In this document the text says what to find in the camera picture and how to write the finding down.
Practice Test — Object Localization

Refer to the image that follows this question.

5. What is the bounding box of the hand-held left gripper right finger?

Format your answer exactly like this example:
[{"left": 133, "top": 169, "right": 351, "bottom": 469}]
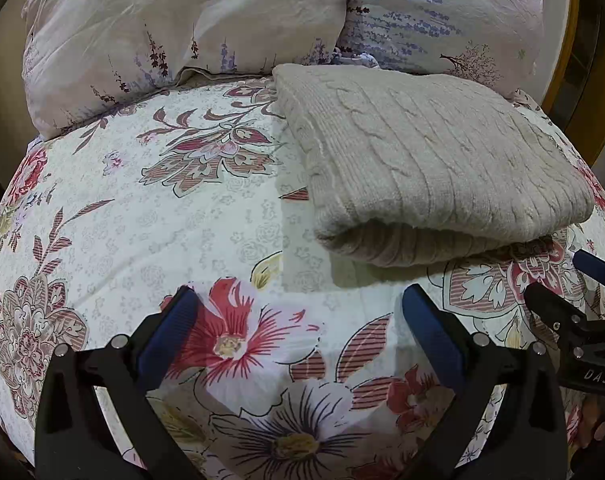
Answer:
[{"left": 401, "top": 283, "right": 569, "bottom": 480}]

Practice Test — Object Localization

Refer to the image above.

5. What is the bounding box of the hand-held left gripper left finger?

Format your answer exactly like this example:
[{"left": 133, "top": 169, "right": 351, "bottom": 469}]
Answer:
[{"left": 34, "top": 285, "right": 200, "bottom": 480}]

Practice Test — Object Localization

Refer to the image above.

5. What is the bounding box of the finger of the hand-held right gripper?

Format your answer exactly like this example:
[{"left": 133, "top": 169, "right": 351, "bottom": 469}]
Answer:
[
  {"left": 571, "top": 249, "right": 605, "bottom": 288},
  {"left": 525, "top": 283, "right": 605, "bottom": 348}
]

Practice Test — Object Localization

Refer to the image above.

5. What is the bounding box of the beige cable knit sweater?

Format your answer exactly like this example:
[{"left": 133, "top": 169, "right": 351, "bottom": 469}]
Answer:
[{"left": 271, "top": 63, "right": 596, "bottom": 269}]

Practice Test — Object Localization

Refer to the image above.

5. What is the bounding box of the floral bed quilt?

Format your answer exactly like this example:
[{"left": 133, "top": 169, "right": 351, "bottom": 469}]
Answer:
[{"left": 0, "top": 73, "right": 605, "bottom": 480}]

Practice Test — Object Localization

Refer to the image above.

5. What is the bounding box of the wooden bed headboard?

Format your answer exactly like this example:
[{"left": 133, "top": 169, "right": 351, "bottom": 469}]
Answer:
[{"left": 539, "top": 0, "right": 583, "bottom": 116}]

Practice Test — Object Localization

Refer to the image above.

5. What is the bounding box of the pink floral pillow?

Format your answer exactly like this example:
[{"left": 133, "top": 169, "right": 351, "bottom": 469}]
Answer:
[{"left": 21, "top": 0, "right": 348, "bottom": 140}]

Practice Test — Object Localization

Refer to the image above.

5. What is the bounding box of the lavender print pillow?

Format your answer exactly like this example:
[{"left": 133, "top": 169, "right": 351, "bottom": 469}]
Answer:
[{"left": 335, "top": 0, "right": 558, "bottom": 100}]

